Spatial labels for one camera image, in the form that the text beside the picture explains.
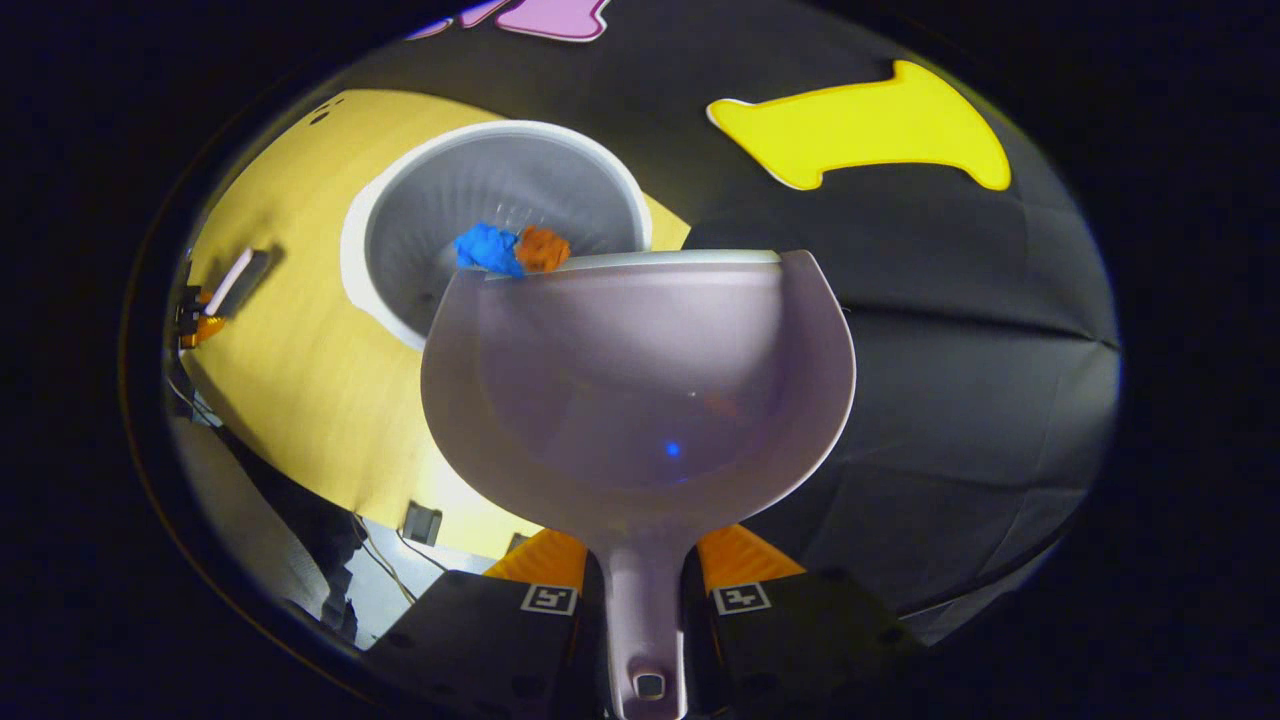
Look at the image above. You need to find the thin black cable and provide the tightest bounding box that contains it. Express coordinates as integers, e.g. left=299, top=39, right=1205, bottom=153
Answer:
left=350, top=512, right=456, bottom=606

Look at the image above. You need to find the white ribbed garbage bin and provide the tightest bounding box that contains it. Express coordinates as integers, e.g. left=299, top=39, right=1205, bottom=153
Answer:
left=340, top=120, right=654, bottom=353

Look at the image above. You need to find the small black box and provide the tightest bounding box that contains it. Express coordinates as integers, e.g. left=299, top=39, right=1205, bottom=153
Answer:
left=402, top=500, right=444, bottom=547

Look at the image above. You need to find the blue paper scrap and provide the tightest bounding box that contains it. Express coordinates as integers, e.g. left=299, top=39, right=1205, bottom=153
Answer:
left=454, top=222, right=526, bottom=279

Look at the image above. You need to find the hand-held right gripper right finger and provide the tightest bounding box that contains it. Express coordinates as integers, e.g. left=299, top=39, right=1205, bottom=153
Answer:
left=683, top=525, right=926, bottom=717

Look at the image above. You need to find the lilac plastic dustpan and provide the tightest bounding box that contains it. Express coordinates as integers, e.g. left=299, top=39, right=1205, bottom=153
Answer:
left=420, top=250, right=858, bottom=720

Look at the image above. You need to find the orange paper scrap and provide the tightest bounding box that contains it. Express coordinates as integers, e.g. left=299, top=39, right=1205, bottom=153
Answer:
left=515, top=226, right=572, bottom=275

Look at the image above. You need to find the small lilac broom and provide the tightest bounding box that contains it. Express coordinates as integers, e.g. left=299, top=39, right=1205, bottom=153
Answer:
left=203, top=247, right=273, bottom=319

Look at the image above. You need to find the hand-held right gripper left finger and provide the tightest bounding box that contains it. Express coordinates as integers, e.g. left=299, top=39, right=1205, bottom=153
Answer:
left=365, top=528, right=611, bottom=720

